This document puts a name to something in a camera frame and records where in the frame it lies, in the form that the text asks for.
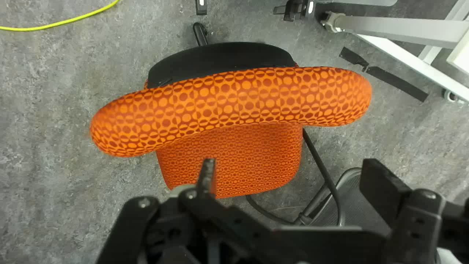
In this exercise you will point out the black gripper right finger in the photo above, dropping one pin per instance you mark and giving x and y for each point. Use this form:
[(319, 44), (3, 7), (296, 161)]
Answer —
[(390, 188)]

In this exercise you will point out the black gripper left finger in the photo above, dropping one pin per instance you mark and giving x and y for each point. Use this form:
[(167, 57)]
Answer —
[(207, 176)]

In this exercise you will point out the orange fabric office chair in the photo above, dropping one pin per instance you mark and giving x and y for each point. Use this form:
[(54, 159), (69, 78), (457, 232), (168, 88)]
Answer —
[(220, 107)]

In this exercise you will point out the white table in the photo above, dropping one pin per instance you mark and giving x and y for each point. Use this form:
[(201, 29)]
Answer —
[(400, 29)]

